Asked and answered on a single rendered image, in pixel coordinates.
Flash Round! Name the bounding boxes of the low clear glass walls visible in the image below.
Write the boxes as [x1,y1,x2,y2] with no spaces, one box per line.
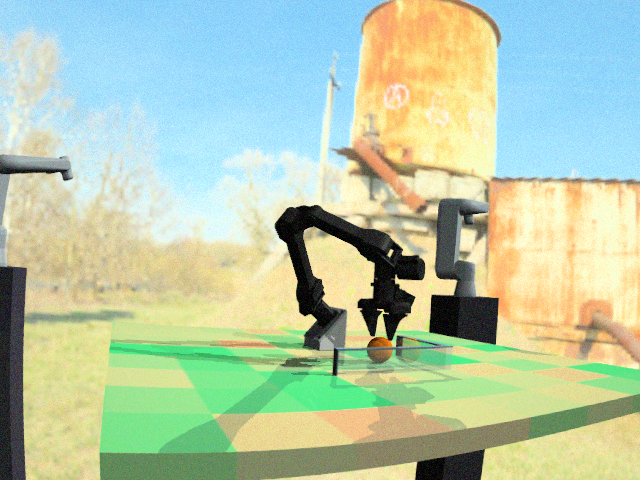
[337,348,453,376]

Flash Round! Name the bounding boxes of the translucent yellow ball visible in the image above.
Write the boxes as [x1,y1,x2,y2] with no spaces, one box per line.
[396,337,421,347]

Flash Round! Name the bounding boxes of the orange ball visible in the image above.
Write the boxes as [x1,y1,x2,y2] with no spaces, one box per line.
[367,337,393,348]

